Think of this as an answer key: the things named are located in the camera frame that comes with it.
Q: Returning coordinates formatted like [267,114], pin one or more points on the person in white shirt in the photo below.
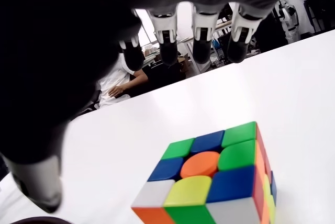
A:
[115,77]

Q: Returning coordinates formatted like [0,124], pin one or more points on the small blue container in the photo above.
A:
[215,44]

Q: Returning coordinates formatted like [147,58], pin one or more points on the black office chair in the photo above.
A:
[91,103]

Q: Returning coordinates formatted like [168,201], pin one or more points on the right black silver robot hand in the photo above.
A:
[65,38]

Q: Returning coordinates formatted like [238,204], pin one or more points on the round dark brown plate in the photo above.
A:
[42,221]

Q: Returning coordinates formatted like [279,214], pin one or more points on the multicoloured Rubik's cube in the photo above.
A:
[204,177]

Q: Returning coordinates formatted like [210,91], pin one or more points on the tall black cabinet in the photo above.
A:
[269,35]

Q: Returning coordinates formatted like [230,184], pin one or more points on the silver standing humanoid robot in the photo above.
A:
[290,20]

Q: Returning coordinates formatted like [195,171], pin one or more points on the brown cardboard box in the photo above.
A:
[184,63]

